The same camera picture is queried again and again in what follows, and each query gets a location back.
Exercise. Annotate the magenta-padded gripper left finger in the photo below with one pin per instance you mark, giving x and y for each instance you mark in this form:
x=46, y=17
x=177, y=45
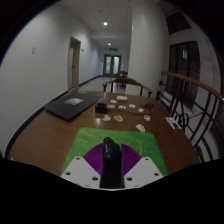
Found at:
x=80, y=171

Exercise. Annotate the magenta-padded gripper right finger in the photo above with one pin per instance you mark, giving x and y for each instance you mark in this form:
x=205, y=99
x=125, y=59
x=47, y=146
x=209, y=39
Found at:
x=143, y=171

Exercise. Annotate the black vertical computer mouse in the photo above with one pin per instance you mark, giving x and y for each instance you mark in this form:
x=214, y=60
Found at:
x=111, y=163

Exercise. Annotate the green mouse pad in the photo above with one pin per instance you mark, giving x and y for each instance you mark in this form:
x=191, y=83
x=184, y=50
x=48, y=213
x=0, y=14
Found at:
x=90, y=138

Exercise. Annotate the small white chip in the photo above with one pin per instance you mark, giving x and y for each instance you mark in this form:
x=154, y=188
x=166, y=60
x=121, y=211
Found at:
x=132, y=105
x=122, y=107
x=141, y=109
x=140, y=127
x=147, y=117
x=113, y=101

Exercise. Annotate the small cream chip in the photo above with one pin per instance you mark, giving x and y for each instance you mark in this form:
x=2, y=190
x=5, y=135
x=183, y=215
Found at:
x=118, y=118
x=106, y=118

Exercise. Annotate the small black gadget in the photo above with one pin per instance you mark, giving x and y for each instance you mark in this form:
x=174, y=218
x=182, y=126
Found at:
x=149, y=106

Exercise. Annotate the black closed laptop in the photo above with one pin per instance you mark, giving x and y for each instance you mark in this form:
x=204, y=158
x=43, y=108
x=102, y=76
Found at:
x=71, y=106

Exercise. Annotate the small white flat box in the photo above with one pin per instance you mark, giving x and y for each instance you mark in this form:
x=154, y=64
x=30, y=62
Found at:
x=122, y=98

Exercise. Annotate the curved wooden armchair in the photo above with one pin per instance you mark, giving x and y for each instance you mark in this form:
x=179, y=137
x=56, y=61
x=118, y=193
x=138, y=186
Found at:
x=126, y=80

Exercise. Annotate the dark wooden chair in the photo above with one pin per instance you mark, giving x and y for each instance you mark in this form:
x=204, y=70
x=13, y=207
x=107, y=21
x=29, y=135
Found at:
x=122, y=73

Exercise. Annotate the wood-topped black metal railing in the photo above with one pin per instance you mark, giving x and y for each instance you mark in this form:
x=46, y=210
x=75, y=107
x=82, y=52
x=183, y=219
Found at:
x=193, y=83

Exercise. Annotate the dark framed window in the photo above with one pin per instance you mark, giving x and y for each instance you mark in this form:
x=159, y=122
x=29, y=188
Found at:
x=183, y=70

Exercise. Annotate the glass double door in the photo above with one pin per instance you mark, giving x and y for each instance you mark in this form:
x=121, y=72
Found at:
x=112, y=65

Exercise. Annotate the green exit sign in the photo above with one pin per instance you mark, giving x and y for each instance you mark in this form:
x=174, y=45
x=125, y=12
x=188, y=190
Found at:
x=113, y=49

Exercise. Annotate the open doorway frame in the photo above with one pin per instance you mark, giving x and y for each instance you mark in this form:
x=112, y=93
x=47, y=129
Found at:
x=75, y=63

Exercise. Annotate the white wall switch plate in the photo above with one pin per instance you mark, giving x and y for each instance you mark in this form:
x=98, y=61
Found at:
x=33, y=50

